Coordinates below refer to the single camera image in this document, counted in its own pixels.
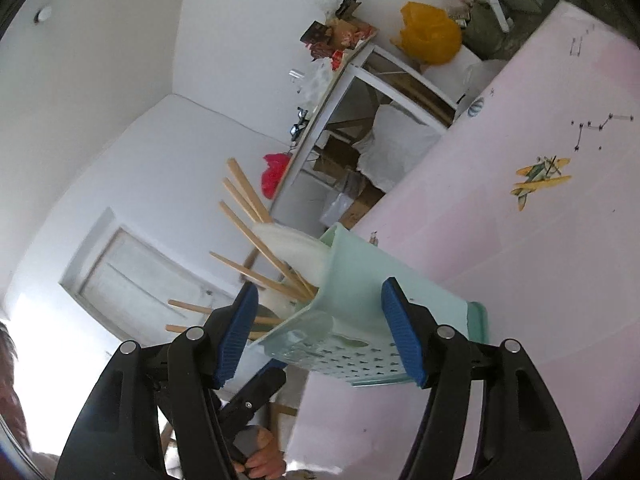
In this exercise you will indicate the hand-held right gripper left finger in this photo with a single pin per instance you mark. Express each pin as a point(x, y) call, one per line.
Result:
point(235, 335)

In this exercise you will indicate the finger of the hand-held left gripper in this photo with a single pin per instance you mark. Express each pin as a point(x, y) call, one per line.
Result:
point(257, 395)

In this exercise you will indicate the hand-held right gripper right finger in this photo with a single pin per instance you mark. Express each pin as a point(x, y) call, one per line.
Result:
point(402, 335)

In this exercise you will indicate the mint green utensil holder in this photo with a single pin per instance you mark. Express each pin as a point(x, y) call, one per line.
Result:
point(360, 285)

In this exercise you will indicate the bundle of wooden chopsticks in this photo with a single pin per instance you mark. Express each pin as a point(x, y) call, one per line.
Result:
point(300, 287)

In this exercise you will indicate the person's left hand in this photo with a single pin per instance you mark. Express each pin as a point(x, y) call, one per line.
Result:
point(262, 455)

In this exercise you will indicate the white plastic ladle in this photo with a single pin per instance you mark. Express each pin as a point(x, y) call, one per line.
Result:
point(295, 250)

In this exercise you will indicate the white panel door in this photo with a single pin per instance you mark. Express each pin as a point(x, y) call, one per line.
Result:
point(140, 280)

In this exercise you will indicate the cardboard box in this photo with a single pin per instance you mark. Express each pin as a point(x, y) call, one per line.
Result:
point(365, 202)

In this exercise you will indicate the plastic wrapped flat package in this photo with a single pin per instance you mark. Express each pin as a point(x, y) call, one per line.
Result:
point(337, 210)

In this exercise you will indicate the red plastic bag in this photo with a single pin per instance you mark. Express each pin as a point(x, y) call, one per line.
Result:
point(275, 175)

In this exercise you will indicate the white sack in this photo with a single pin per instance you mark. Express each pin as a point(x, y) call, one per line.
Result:
point(400, 150)

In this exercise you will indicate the black floodlight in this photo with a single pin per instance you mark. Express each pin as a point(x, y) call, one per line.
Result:
point(299, 131)
point(302, 114)

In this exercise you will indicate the white desk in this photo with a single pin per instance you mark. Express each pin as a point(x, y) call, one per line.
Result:
point(320, 125)

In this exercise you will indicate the person's head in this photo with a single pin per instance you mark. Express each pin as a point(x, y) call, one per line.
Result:
point(10, 390)

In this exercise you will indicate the clear plastic bag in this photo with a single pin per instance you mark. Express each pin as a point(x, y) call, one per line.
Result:
point(317, 82)

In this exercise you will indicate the yellow plastic bag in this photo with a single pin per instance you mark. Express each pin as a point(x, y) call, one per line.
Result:
point(430, 35)

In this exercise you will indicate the pile of assorted packets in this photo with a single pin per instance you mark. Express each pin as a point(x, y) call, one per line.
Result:
point(340, 30)

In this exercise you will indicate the dark green bag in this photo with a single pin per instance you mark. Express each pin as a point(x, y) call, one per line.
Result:
point(482, 27)

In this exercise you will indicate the white plastic bar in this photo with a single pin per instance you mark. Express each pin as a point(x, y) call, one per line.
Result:
point(492, 7)

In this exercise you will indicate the round ceiling lamp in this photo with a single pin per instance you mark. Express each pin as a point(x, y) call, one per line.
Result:
point(43, 15)

